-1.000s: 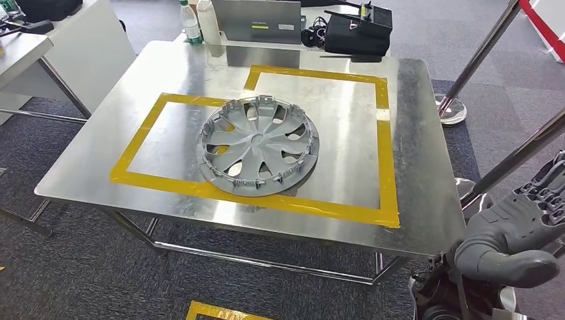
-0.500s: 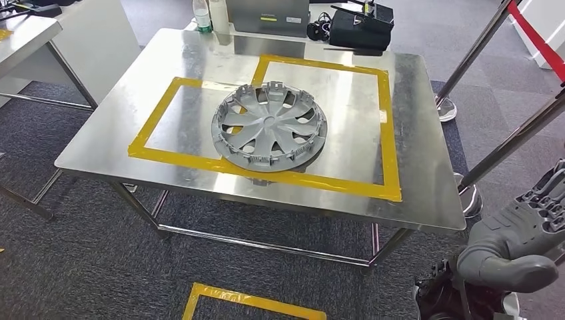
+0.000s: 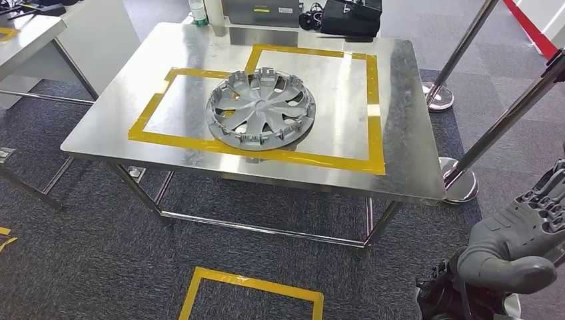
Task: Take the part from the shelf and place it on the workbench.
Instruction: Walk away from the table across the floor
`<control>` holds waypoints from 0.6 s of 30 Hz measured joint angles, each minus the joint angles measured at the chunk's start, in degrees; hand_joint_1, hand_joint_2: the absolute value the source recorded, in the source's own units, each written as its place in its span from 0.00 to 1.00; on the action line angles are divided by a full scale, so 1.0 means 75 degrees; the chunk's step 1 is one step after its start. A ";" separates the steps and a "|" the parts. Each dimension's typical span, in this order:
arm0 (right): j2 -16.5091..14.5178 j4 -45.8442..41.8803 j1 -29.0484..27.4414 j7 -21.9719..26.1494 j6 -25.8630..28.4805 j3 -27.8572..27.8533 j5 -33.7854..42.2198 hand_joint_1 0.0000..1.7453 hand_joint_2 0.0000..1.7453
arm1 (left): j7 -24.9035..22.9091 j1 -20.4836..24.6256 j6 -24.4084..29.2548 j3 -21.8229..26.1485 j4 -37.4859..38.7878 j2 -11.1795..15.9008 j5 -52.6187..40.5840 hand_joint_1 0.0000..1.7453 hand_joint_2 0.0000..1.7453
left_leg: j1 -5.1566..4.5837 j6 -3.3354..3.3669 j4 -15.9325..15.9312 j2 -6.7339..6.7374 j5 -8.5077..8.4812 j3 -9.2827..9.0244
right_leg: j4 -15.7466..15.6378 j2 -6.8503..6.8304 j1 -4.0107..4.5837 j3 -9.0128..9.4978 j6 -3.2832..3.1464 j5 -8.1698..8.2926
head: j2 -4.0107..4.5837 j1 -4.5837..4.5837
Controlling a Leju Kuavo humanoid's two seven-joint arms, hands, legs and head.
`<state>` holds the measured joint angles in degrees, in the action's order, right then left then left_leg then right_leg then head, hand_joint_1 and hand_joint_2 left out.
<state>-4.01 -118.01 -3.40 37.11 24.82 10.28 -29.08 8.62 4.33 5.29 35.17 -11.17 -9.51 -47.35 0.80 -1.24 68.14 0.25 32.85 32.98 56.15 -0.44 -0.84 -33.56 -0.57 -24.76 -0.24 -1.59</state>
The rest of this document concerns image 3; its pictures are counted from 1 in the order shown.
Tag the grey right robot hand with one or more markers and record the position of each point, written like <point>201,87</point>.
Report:
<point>521,238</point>

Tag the silver plastic wheel hubcap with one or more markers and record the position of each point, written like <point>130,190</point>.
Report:
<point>260,106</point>

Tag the steel workbench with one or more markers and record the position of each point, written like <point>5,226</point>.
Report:
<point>397,132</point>

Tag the yellow workbench tape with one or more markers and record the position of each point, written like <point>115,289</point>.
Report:
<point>331,162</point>

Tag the chrome stanchion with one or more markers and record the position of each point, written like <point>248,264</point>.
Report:
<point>461,185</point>
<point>441,99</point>

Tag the yellow floor tape square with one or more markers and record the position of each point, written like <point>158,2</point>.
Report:
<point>251,282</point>

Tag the black equipment case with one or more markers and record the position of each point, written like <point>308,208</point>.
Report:
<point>348,22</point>

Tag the grey laptop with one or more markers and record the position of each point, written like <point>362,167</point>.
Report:
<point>265,17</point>

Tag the white plastic bottle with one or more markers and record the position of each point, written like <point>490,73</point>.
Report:
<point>215,13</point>

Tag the metal foot plate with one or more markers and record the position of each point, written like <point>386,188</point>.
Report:
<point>136,173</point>
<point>6,155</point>

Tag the green label water bottle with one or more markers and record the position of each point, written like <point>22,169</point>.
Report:
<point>198,15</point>

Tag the white desk cabinet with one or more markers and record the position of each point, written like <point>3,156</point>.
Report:
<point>101,53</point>

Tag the yellow tape scrap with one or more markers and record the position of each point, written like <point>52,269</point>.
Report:
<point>8,244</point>
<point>4,231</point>

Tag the small steel table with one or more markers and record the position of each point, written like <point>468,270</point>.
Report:
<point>26,48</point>

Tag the black flat device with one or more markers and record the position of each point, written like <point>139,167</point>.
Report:
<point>39,11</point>

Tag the yellow tape strip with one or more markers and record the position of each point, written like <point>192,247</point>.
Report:
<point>8,34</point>

